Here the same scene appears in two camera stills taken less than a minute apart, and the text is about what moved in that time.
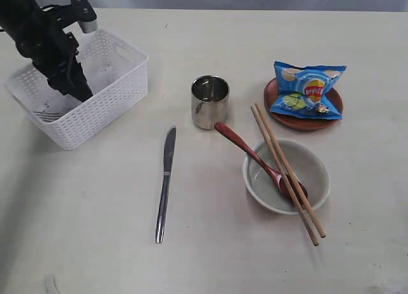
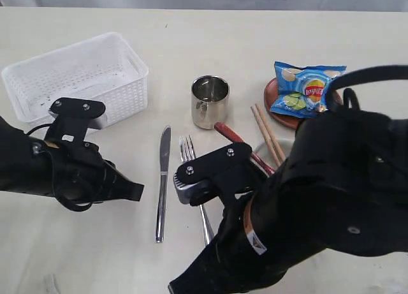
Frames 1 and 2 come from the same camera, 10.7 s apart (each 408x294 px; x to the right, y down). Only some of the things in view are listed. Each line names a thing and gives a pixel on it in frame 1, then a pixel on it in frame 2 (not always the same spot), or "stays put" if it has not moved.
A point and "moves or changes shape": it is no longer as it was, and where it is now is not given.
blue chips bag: (301, 91) stays put
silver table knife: (169, 148) moves or changes shape
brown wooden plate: (305, 122) stays put
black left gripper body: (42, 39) → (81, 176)
